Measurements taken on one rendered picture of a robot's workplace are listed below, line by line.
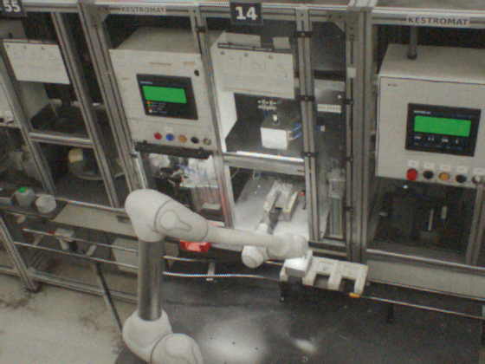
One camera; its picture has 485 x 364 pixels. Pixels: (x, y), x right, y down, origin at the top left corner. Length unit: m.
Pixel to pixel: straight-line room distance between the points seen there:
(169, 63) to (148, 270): 0.83
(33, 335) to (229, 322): 1.58
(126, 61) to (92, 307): 1.92
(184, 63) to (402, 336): 1.48
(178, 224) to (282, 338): 0.86
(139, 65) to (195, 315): 1.17
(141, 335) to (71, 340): 1.40
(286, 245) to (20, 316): 2.17
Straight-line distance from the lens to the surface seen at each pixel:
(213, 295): 2.89
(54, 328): 3.95
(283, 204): 2.82
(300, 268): 2.62
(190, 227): 2.11
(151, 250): 2.28
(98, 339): 3.78
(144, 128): 2.68
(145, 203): 2.19
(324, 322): 2.74
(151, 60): 2.46
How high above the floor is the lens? 2.83
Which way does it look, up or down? 38 degrees down
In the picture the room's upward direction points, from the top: 8 degrees counter-clockwise
